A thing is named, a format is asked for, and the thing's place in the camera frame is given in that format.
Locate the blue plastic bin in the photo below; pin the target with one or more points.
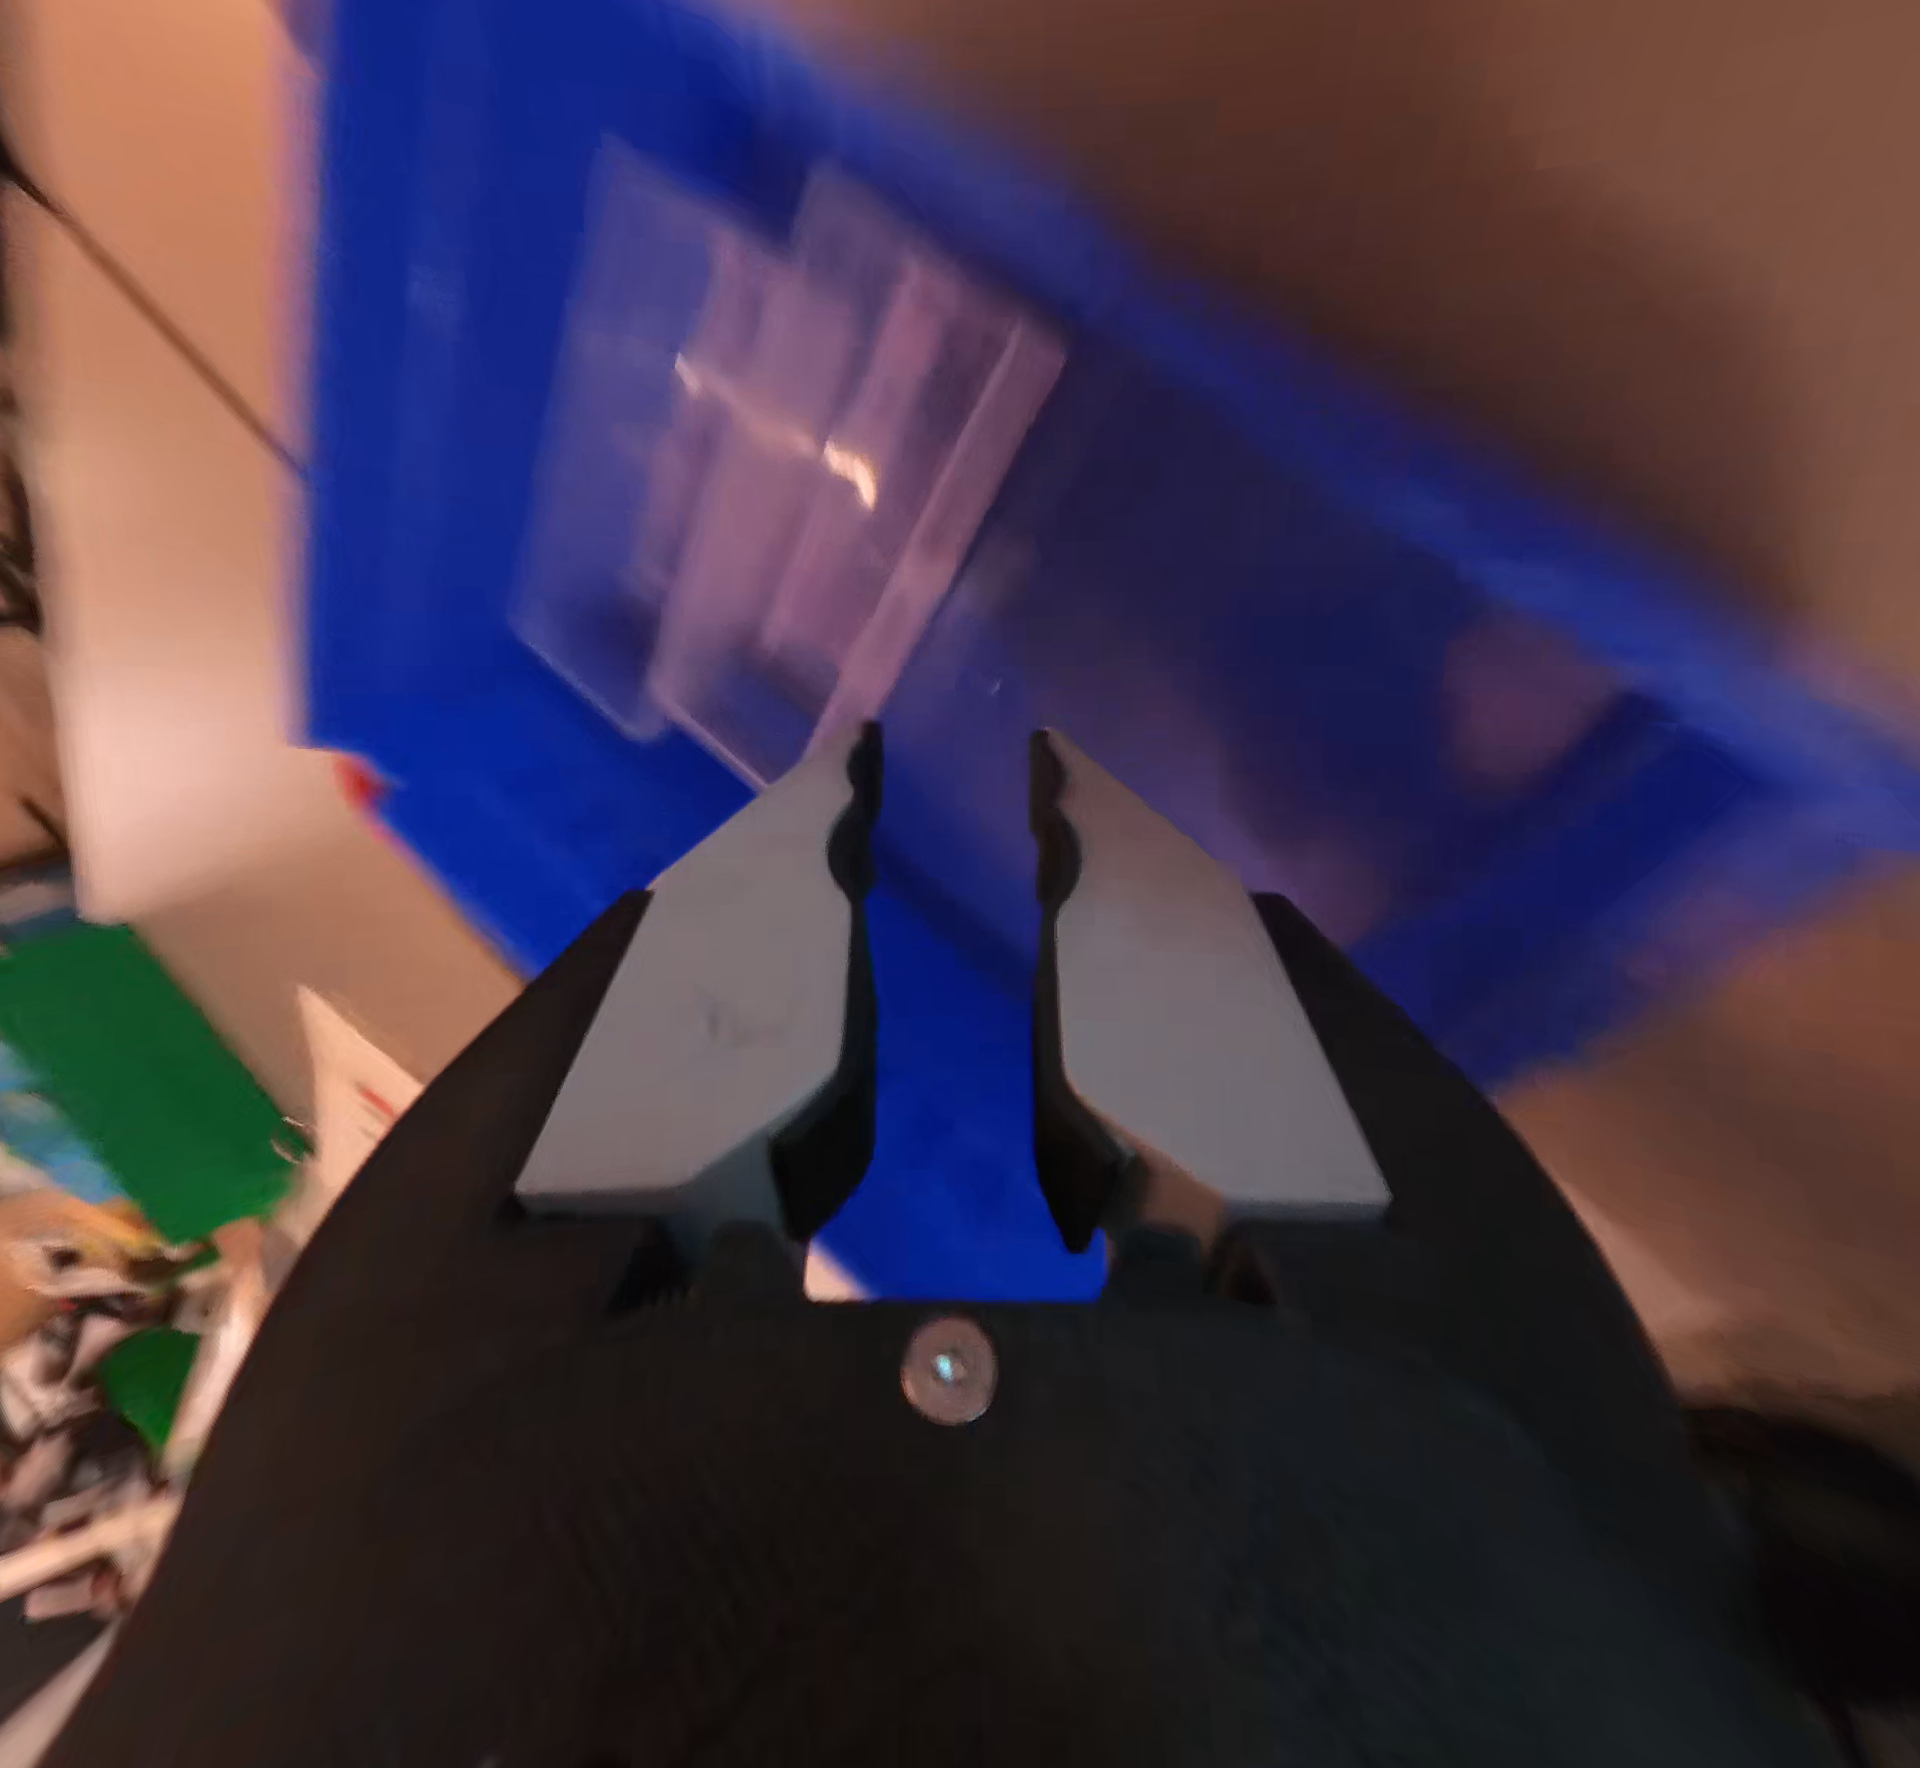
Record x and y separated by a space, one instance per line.
1275 568

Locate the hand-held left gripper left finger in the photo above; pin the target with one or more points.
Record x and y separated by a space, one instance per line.
705 1032

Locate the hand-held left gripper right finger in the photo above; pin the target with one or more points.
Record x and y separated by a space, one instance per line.
1215 1032

